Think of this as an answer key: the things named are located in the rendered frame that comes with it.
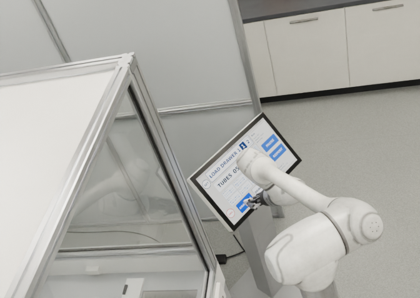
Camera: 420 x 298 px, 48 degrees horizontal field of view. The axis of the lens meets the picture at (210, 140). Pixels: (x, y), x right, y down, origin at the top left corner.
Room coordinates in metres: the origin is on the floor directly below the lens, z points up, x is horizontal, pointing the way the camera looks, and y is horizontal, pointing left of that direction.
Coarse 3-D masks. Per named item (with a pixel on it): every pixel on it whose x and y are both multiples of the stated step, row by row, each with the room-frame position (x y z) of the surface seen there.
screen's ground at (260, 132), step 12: (264, 120) 1.80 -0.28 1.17; (252, 132) 1.74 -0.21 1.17; (264, 132) 1.75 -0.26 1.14; (252, 144) 1.70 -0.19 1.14; (276, 144) 1.71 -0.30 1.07; (288, 156) 1.68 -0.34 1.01; (228, 168) 1.60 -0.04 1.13; (288, 168) 1.63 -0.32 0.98; (216, 180) 1.55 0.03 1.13; (228, 180) 1.55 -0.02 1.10; (216, 192) 1.50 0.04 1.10; (252, 192) 1.52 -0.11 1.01; (228, 204) 1.47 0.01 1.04; (240, 216) 1.43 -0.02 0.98
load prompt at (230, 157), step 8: (248, 136) 1.73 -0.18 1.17; (240, 144) 1.69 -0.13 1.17; (248, 144) 1.70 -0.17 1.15; (232, 152) 1.66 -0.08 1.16; (240, 152) 1.66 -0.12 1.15; (224, 160) 1.62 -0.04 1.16; (232, 160) 1.63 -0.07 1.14; (216, 168) 1.59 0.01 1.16; (224, 168) 1.59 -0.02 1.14; (208, 176) 1.56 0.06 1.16; (216, 176) 1.56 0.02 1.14
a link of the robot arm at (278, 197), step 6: (300, 180) 1.22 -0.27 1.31; (276, 186) 1.23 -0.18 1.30; (270, 192) 1.24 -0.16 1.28; (276, 192) 1.22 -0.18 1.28; (282, 192) 1.21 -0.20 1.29; (270, 198) 1.28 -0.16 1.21; (276, 198) 1.23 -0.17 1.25; (282, 198) 1.21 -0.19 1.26; (288, 198) 1.19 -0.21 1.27; (276, 204) 1.26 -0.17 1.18; (282, 204) 1.22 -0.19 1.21; (288, 204) 1.20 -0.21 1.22
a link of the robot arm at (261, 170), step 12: (240, 156) 1.32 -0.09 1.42; (252, 156) 1.30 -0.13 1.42; (264, 156) 1.29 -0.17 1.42; (240, 168) 1.30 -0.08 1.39; (252, 168) 1.26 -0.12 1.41; (264, 168) 1.21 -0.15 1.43; (276, 168) 1.19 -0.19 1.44; (252, 180) 1.26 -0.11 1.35; (264, 180) 1.22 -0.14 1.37; (276, 180) 1.14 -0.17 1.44; (288, 180) 1.11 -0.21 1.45; (288, 192) 1.08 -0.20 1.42; (300, 192) 1.04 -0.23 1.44; (312, 192) 1.02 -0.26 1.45; (312, 204) 0.98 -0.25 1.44; (324, 204) 0.92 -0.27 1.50
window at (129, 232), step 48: (144, 144) 1.14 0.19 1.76; (96, 192) 0.84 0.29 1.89; (144, 192) 1.03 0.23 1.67; (96, 240) 0.76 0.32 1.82; (144, 240) 0.92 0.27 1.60; (192, 240) 1.18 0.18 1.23; (48, 288) 0.59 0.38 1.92; (96, 288) 0.68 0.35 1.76; (144, 288) 0.82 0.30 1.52; (192, 288) 1.03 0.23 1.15
